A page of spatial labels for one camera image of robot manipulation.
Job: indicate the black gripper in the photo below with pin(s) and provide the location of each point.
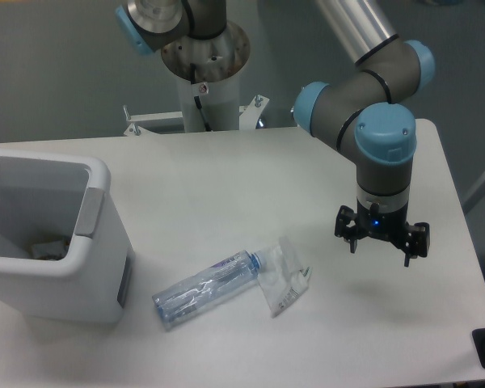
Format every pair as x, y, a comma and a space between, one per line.
412, 240

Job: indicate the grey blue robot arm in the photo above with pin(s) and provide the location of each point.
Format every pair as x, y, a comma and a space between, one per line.
362, 119

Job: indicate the white trash can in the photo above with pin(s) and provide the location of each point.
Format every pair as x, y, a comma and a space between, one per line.
44, 197

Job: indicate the white pedestal base bracket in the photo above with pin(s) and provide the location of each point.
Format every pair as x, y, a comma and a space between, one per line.
250, 117

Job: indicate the clear plastic wrapper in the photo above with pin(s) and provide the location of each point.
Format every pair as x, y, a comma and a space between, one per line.
283, 278

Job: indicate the clear plastic water bottle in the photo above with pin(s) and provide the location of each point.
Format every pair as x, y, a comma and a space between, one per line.
208, 288

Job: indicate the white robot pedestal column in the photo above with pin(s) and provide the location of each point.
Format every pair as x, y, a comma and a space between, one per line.
208, 72

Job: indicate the old trash in can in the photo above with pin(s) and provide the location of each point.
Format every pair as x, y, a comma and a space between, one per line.
51, 251

